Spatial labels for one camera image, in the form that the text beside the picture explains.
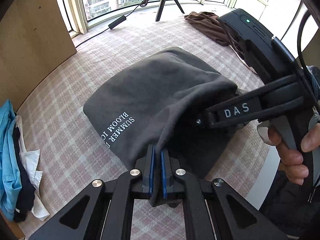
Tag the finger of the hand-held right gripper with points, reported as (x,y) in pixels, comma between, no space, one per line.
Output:
(232,112)
(275,83)

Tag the grey daisy print t-shirt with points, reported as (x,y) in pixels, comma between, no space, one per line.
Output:
(155,92)

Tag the brown garment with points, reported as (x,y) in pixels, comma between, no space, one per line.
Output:
(212,27)

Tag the dark navy garment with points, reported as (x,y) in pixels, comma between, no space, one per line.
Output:
(23,180)

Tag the white garment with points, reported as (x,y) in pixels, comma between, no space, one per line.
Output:
(32,160)

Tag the light wooden board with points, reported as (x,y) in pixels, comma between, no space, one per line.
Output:
(32,42)

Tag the black tripod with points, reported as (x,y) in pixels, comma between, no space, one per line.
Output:
(170,0)

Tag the pink plaid blanket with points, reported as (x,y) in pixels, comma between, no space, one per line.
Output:
(75,105)

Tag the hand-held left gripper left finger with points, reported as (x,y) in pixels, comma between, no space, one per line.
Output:
(151,170)

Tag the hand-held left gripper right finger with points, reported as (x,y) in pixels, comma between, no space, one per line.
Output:
(165,172)

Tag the person's right hand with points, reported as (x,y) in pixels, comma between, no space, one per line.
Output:
(292,165)

